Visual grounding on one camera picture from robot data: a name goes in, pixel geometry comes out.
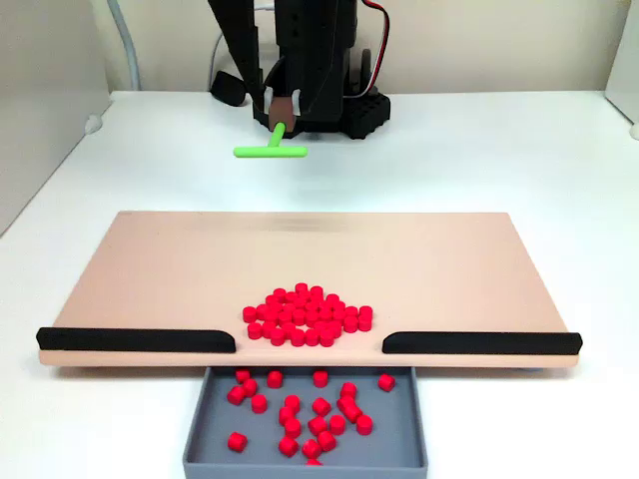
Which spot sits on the green T-shaped pusher tool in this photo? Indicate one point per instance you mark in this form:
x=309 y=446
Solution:
x=272 y=151

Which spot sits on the grey rectangular container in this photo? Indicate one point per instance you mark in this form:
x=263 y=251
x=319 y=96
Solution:
x=399 y=439

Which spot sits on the black oval clamp piece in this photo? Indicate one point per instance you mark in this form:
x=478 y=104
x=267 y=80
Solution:
x=228 y=90

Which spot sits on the small white plastic clip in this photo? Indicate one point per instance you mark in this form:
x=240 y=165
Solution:
x=92 y=124

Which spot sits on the red cylindrical granule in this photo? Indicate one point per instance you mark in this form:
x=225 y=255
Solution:
x=364 y=425
x=352 y=412
x=351 y=323
x=272 y=301
x=365 y=324
x=301 y=288
x=269 y=329
x=301 y=303
x=318 y=299
x=327 y=339
x=235 y=395
x=325 y=315
x=326 y=440
x=339 y=315
x=280 y=294
x=325 y=306
x=316 y=292
x=322 y=405
x=333 y=299
x=340 y=305
x=333 y=329
x=298 y=316
x=320 y=378
x=311 y=448
x=288 y=445
x=249 y=314
x=351 y=313
x=312 y=317
x=312 y=337
x=337 y=424
x=386 y=382
x=259 y=403
x=254 y=330
x=262 y=310
x=276 y=308
x=278 y=337
x=348 y=389
x=317 y=425
x=272 y=319
x=365 y=313
x=286 y=317
x=298 y=338
x=291 y=298
x=237 y=441
x=274 y=379
x=292 y=402
x=313 y=307
x=286 y=414
x=345 y=402
x=290 y=308
x=292 y=427
x=320 y=328
x=304 y=295
x=289 y=329
x=242 y=375
x=249 y=387

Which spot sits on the beige flat board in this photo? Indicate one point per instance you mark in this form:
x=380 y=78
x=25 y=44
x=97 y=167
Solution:
x=150 y=279

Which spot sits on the black edge rail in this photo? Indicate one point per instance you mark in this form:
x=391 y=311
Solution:
x=125 y=340
x=479 y=343

